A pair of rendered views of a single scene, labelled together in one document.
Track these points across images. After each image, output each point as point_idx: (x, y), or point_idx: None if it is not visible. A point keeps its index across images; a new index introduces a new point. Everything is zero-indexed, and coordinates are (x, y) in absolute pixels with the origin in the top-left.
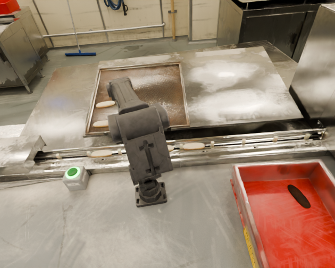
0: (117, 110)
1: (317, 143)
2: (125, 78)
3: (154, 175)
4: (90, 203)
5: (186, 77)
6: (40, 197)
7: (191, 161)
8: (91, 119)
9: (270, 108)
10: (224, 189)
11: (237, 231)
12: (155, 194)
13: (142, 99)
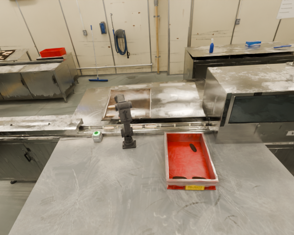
0: None
1: (207, 127)
2: (122, 94)
3: (126, 121)
4: (102, 147)
5: (153, 96)
6: (81, 143)
7: (149, 132)
8: (105, 113)
9: (190, 112)
10: (161, 144)
11: (163, 158)
12: (130, 142)
13: None
